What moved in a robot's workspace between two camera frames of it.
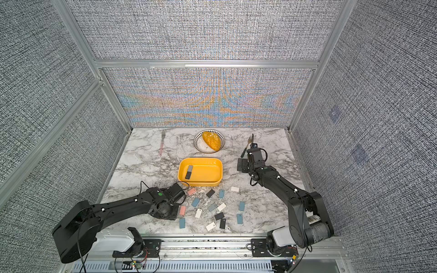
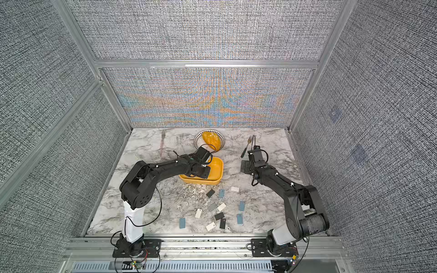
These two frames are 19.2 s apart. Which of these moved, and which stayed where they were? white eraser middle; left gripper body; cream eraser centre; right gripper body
Moved: left gripper body
Stayed: right gripper body; white eraser middle; cream eraser centre
